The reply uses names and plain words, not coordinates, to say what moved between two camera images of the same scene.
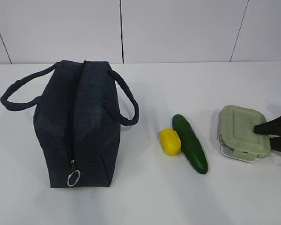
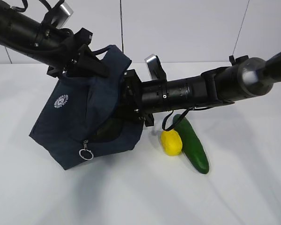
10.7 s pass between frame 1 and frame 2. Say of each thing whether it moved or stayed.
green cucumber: stayed
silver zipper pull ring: moved
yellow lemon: stayed
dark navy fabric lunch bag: moved
